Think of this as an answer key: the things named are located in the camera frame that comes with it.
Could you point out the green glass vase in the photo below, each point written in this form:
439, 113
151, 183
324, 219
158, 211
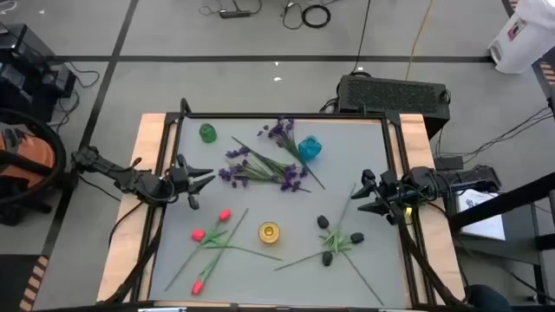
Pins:
208, 133

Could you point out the person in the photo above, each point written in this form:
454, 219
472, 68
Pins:
490, 301

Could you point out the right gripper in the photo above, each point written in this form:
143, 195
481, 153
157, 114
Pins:
390, 190

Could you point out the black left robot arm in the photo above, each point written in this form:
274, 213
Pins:
130, 177

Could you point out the yellow glass vase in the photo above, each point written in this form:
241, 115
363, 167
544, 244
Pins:
269, 232

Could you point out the blue glass vase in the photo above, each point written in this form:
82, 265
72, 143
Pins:
309, 148

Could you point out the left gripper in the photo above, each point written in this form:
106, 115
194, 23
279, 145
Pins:
180, 182

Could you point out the white plastic bucket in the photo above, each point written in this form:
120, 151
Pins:
520, 39

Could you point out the black rig stand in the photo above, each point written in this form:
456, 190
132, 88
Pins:
498, 202

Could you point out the black power strip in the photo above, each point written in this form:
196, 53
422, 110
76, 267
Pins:
234, 14

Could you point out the black artificial tulip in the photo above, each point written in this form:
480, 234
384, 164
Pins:
357, 237
322, 222
327, 258

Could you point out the orange vacuum cleaner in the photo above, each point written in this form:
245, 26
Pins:
30, 156

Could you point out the black equipment stack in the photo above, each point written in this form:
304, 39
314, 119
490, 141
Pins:
26, 78

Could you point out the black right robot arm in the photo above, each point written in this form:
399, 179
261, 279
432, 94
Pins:
455, 180

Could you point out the black computer tower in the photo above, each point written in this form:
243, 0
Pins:
390, 97

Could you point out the black table frame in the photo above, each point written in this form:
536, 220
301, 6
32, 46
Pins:
282, 115

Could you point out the white paper booklet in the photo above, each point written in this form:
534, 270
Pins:
481, 216

